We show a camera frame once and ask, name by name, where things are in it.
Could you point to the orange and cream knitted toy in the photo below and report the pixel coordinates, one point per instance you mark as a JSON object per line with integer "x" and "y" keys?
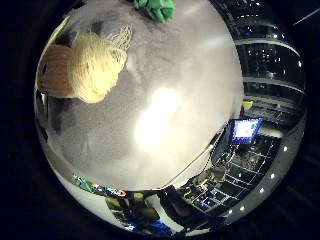
{"x": 90, "y": 70}

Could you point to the computer monitor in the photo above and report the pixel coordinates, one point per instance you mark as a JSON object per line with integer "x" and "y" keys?
{"x": 246, "y": 130}

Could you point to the small yellow object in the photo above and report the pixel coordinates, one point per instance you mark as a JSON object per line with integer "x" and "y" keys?
{"x": 247, "y": 105}

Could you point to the black office chair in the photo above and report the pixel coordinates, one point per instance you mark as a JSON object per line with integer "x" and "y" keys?
{"x": 180, "y": 206}

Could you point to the person in green jacket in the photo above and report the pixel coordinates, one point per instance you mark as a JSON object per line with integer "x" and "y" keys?
{"x": 136, "y": 208}

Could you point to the small green toy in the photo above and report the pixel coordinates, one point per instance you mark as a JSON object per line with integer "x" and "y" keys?
{"x": 156, "y": 10}

